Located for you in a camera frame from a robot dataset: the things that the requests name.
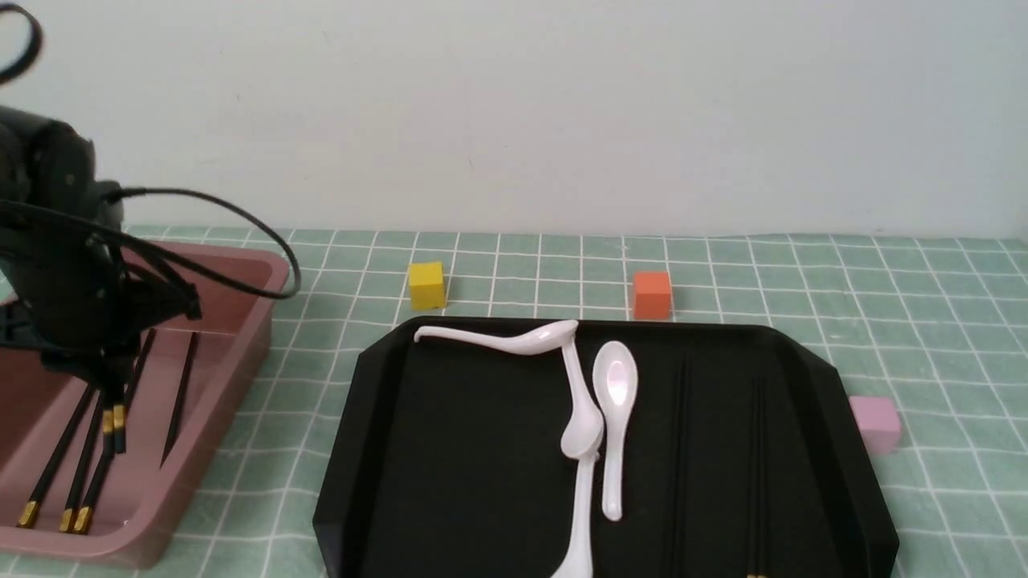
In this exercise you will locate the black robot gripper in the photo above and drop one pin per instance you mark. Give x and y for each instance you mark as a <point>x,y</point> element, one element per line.
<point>81,304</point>

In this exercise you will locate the black chopstick gold tip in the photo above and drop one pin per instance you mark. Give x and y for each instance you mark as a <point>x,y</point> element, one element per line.
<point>118,422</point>
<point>107,425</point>

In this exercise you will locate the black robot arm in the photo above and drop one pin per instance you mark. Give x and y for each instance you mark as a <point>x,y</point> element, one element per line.
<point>50,169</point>

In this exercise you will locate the black chopstick bin rightmost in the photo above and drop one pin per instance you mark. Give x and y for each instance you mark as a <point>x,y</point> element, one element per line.
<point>175,419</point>

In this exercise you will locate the black chopstick bin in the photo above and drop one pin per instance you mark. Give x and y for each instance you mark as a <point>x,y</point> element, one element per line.
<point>175,419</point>
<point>30,512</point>
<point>74,495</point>
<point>88,505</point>

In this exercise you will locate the pink plastic bin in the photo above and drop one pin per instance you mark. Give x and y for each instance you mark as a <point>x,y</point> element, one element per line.
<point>142,502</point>

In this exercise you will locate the black chopstick bin leftmost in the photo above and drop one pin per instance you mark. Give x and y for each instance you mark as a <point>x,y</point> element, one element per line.
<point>30,512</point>

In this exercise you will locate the yellow cube block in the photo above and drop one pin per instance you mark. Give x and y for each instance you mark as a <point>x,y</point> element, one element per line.
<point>427,286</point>

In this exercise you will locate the white spoon top horizontal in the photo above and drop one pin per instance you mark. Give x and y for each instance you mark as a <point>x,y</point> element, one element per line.
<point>546,338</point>

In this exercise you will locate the white spoon centre inverted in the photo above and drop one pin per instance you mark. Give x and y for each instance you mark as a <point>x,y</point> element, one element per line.
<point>586,423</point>

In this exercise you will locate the white spoon right upright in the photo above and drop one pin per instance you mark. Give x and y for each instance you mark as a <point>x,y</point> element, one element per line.
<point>616,389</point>

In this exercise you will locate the white spoon bottom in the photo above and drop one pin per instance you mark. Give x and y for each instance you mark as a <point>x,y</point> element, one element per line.
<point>579,558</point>

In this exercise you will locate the orange cube block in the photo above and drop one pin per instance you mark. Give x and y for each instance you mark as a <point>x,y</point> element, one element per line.
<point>651,295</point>

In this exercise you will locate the black plastic tray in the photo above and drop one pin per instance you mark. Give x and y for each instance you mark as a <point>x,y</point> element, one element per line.
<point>447,460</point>

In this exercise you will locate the pink cube block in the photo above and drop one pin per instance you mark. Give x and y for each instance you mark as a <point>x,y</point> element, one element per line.
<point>878,422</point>

